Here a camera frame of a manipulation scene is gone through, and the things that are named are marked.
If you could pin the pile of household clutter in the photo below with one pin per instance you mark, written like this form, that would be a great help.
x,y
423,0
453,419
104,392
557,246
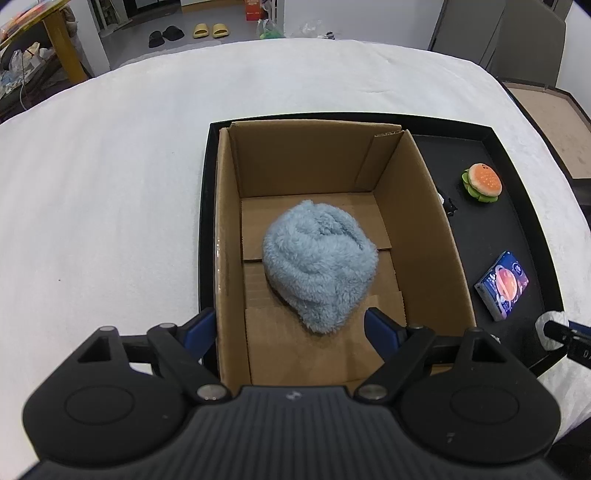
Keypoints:
x,y
21,69

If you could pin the burger plush toy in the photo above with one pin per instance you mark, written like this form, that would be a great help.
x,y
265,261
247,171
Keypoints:
x,y
482,182

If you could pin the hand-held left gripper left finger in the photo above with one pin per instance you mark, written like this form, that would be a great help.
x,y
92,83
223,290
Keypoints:
x,y
201,330

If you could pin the black slipper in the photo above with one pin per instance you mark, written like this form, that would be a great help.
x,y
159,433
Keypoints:
x,y
173,32
156,38

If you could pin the black rectangular tray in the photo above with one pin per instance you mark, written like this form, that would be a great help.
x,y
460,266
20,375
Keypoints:
x,y
485,230

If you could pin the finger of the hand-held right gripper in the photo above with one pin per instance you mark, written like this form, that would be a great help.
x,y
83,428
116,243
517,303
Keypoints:
x,y
569,342

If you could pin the brown cardboard box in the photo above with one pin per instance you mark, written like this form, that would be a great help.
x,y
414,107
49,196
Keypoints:
x,y
415,207

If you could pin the green plastic bag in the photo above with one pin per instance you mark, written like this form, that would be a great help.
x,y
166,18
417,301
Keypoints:
x,y
269,30

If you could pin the blue tissue packet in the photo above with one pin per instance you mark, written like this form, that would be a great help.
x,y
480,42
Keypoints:
x,y
503,286

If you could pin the light blue fluffy cloth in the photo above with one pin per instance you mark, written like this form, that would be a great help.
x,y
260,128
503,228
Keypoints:
x,y
318,258

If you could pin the grey upholstered panel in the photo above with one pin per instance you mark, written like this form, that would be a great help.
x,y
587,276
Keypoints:
x,y
521,41

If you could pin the yellow slipper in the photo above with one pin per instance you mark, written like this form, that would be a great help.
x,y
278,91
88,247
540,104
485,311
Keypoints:
x,y
220,30
201,31

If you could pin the wooden board with dark frame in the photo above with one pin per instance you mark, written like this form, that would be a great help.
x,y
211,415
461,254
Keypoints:
x,y
549,120

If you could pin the orange carton box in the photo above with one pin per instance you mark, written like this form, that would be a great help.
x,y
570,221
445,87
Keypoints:
x,y
253,9

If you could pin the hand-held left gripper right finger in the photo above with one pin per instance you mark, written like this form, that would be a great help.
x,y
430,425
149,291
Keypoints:
x,y
378,330

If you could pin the yellow round table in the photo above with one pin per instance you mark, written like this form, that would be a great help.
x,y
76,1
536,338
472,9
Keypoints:
x,y
64,46

